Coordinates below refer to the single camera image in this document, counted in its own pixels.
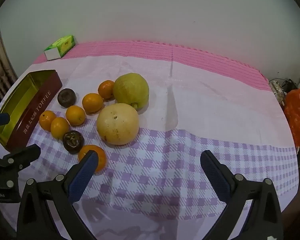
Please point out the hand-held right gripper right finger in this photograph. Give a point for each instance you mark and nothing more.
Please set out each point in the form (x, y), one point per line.
(215, 177)

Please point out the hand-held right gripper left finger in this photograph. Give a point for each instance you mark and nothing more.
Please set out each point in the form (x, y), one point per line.
(82, 177)

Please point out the small orange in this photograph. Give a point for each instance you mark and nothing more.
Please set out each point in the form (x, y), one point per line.
(101, 160)
(75, 115)
(47, 120)
(92, 103)
(59, 128)

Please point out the dark brown mangosteen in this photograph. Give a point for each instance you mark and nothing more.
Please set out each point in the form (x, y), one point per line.
(72, 142)
(66, 98)

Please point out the dark red tin box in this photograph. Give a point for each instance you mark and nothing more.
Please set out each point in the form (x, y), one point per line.
(37, 110)

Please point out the pale yellow pear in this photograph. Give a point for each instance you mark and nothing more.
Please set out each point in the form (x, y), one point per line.
(117, 125)

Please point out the deep orange tangerine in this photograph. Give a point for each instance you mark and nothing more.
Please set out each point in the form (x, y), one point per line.
(106, 89)

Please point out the green pear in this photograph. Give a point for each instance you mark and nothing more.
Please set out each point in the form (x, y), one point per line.
(131, 90)

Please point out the pink and purple checked tablecloth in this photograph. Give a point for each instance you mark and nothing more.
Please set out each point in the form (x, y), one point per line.
(190, 105)

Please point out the green tissue box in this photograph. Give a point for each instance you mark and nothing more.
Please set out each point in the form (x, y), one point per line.
(62, 43)

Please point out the orange plastic bag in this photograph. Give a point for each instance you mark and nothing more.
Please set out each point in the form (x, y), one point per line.
(298, 115)

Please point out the white power strip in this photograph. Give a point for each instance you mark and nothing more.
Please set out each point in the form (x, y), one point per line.
(277, 92)

